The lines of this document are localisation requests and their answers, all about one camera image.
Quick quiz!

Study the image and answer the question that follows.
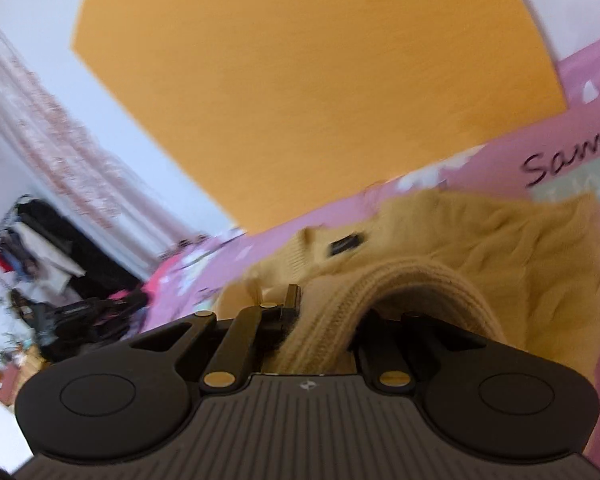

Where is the rack of dark clothes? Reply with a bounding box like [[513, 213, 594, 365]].
[[0, 195, 146, 311]]

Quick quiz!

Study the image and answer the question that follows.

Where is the mustard cable-knit cardigan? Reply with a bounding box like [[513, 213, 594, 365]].
[[212, 191, 600, 386]]

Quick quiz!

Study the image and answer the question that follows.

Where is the reddish brown box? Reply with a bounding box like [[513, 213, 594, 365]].
[[0, 360, 41, 407]]

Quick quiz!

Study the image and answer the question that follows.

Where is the red cloth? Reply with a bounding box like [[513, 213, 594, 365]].
[[142, 259, 183, 306]]

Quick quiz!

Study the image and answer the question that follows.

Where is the orange wooden headboard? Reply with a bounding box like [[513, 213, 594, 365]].
[[70, 0, 569, 237]]

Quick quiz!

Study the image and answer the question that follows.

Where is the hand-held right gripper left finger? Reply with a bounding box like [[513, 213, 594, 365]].
[[130, 284, 302, 392]]

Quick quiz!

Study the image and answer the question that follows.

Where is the pale patterned curtain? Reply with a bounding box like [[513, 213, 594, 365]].
[[0, 5, 207, 262]]

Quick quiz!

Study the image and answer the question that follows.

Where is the pink floral printed bed sheet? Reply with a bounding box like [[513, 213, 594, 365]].
[[145, 30, 600, 391]]

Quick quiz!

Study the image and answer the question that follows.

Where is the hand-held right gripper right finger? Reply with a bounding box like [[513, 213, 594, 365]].
[[354, 309, 487, 391]]

